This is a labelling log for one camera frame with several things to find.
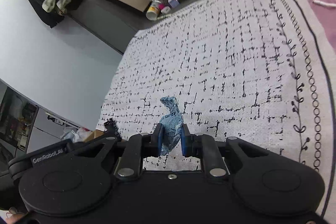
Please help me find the blue patterned cloth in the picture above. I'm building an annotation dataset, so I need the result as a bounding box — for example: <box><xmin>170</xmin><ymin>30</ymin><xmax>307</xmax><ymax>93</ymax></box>
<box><xmin>159</xmin><ymin>97</ymin><xmax>183</xmax><ymax>156</ymax></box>

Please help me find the black lace scrunchie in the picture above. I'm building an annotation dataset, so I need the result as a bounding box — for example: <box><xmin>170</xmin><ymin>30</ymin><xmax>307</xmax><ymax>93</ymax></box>
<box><xmin>104</xmin><ymin>118</ymin><xmax>122</xmax><ymax>141</ymax></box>

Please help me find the brown cardboard box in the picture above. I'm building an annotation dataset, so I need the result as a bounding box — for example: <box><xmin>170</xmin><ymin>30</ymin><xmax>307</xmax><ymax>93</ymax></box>
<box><xmin>79</xmin><ymin>130</ymin><xmax>105</xmax><ymax>142</ymax></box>

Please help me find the red white plastic bag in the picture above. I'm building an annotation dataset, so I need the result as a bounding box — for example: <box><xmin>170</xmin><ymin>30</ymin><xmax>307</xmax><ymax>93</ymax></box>
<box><xmin>60</xmin><ymin>127</ymin><xmax>92</xmax><ymax>143</ymax></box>

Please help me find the white patterned bedspread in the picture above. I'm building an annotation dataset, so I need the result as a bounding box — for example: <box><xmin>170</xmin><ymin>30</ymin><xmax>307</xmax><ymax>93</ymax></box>
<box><xmin>97</xmin><ymin>0</ymin><xmax>335</xmax><ymax>223</ymax></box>

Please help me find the rolled paper tube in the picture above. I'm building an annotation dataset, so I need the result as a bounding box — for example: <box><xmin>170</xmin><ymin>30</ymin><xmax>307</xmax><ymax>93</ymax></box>
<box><xmin>146</xmin><ymin>1</ymin><xmax>165</xmax><ymax>21</ymax></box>

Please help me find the dark grey wardrobe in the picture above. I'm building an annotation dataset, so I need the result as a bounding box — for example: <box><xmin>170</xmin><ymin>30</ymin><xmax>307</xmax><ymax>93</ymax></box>
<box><xmin>64</xmin><ymin>0</ymin><xmax>154</xmax><ymax>53</ymax></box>

